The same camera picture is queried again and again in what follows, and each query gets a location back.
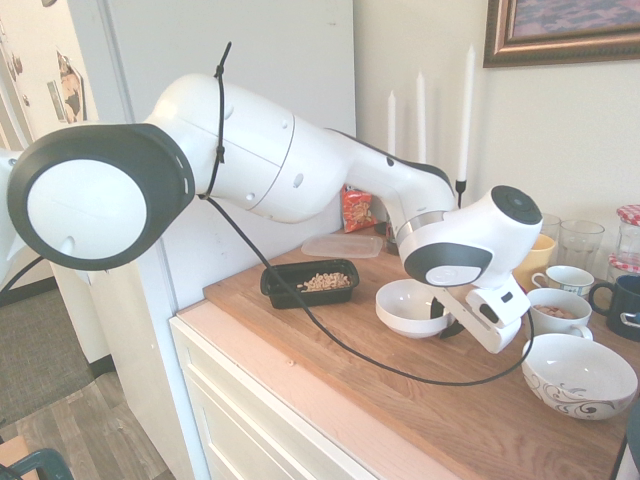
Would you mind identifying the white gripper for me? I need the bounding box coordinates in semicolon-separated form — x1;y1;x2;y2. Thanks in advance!
429;278;532;356

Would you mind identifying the plain white bowl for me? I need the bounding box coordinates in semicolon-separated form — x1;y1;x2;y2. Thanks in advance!
375;279;455;340

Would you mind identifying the cereal rings heap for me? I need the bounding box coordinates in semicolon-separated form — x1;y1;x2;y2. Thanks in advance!
295;270;353;294

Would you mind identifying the white cup with cereal pieces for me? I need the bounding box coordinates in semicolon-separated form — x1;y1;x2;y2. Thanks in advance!
526;288;595;342

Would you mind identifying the yellow ceramic mug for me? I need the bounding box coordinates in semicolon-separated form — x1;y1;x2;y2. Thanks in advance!
512;233;558;295

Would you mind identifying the clear plastic lid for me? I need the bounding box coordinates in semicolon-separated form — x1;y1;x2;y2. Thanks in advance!
300;234;385;260

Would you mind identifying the white cup with striped band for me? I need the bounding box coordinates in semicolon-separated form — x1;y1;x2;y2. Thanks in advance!
530;265;596;302

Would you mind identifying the orange snack bag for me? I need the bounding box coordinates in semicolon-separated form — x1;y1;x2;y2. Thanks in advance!
340;183;377;235

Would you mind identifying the smooth clear glass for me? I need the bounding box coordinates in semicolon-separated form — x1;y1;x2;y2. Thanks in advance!
558;219;606;272
538;213;563;242

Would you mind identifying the white bowl with swirl pattern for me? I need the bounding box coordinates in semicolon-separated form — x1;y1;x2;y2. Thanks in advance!
520;333;640;422

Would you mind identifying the black plastic food container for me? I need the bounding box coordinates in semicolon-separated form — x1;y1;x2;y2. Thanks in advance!
259;258;362;310

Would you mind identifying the navy blue mug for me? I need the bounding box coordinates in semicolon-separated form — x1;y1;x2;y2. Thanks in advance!
587;274;640;343

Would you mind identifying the glass jar red checked lid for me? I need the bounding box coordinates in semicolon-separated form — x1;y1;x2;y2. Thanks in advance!
606;253;640;284
615;204;640;257

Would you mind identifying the medium white candle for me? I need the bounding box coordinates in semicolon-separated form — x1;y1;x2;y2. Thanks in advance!
415;70;428;164

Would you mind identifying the short white candle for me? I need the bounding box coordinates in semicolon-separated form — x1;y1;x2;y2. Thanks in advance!
386;89;398;157

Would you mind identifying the tall white candle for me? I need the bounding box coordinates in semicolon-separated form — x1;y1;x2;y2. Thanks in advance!
458;43;476;182

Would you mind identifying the white wooden cabinet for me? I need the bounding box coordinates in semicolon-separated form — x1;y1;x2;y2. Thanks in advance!
168;313;437;480

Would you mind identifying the dark round pot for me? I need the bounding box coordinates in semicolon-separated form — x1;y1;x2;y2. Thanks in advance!
625;398;640;480

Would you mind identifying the framed picture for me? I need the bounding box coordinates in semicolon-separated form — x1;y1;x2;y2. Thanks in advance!
481;0;640;70

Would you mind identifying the white refrigerator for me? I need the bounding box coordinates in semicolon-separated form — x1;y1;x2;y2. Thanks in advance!
0;0;357;480

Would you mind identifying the grey floor rug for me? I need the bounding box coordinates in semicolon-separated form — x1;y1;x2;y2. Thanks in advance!
0;286;109;427

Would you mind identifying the teal chair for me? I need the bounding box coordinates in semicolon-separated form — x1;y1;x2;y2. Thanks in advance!
0;447;77;480

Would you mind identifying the photo fridge magnet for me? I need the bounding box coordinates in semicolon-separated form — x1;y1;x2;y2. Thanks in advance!
53;48;85;124

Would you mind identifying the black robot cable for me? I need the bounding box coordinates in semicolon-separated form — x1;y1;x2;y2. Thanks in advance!
197;192;537;388

